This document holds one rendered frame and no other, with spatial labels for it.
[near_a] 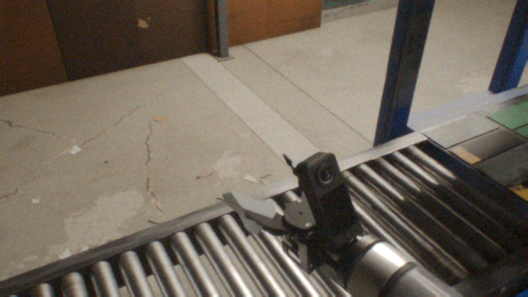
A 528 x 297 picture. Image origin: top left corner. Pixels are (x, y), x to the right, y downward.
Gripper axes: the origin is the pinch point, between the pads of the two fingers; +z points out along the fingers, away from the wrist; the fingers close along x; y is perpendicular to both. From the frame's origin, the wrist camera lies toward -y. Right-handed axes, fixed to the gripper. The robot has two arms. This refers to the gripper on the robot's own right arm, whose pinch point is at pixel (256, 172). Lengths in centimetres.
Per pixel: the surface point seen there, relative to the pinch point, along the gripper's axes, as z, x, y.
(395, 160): 21, 65, 54
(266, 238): 21, 14, 46
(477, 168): 3, 79, 55
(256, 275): 14.1, 4.9, 45.4
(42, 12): 298, 43, 76
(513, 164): -3, 89, 56
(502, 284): -23, 45, 50
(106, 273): 36, -21, 41
